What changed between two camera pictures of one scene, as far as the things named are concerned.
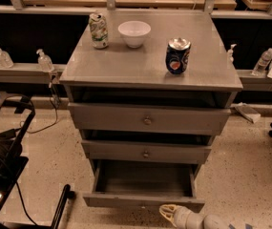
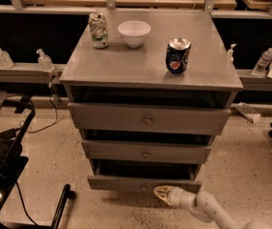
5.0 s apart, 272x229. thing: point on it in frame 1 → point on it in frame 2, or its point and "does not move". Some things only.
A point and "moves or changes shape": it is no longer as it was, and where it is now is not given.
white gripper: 182,216 → 175,197
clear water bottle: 262,62 does not move
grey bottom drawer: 144,184 moves or changes shape
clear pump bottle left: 45,62 does not move
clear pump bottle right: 230,52 does not move
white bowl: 133,32 does not move
